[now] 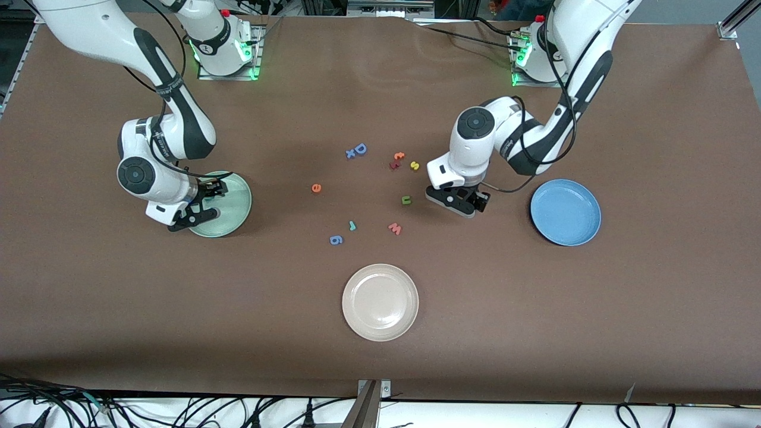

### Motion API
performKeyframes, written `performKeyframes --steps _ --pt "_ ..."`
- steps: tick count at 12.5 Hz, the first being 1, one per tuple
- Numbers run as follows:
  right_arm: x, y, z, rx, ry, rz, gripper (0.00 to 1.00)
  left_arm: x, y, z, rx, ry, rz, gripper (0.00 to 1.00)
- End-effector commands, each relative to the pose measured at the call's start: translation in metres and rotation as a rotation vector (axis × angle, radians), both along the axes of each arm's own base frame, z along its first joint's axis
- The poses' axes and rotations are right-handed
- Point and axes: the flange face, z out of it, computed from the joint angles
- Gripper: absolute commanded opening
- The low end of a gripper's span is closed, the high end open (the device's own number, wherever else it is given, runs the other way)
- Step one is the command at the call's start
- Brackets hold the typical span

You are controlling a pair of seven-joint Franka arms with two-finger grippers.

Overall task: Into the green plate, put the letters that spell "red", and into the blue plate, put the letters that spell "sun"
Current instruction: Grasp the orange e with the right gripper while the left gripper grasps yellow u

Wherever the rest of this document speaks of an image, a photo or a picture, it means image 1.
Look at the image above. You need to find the light green plate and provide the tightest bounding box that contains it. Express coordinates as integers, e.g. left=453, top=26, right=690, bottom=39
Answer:
left=187, top=171, right=253, bottom=238

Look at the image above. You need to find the blue plate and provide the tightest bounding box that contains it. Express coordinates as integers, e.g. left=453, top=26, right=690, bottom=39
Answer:
left=530, top=179, right=602, bottom=247

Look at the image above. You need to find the beige plate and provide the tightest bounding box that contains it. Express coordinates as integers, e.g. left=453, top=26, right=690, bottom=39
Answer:
left=342, top=263, right=420, bottom=342

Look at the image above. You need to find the brown table cover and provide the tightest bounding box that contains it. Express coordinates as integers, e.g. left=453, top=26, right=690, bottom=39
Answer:
left=0, top=11, right=761, bottom=406

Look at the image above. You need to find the metal equipment rack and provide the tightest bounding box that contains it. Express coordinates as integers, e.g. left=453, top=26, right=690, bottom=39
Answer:
left=347, top=0, right=435, bottom=18

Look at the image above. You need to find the person in blue jeans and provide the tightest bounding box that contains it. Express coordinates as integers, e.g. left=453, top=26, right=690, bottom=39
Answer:
left=499, top=0, right=551, bottom=20

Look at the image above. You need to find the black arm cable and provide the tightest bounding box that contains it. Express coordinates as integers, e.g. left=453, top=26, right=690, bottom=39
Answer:
left=485, top=18, right=577, bottom=194
left=122, top=0, right=238, bottom=182

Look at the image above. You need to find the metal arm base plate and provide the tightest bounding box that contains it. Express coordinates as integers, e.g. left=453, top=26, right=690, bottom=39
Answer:
left=508, top=30, right=574, bottom=89
left=198, top=24, right=265, bottom=81

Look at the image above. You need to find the teal cable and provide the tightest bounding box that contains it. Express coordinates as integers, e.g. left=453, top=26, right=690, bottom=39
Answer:
left=82, top=391, right=114, bottom=413

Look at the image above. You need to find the small metal bracket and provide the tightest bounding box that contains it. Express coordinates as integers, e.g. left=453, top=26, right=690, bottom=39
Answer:
left=358, top=379, right=392, bottom=399

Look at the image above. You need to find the aluminium frame rail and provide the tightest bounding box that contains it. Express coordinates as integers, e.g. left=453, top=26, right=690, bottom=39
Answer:
left=0, top=18, right=42, bottom=117
left=716, top=0, right=761, bottom=41

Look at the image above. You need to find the aluminium profile post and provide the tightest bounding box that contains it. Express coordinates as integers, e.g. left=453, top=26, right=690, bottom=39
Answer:
left=342, top=380, right=381, bottom=428

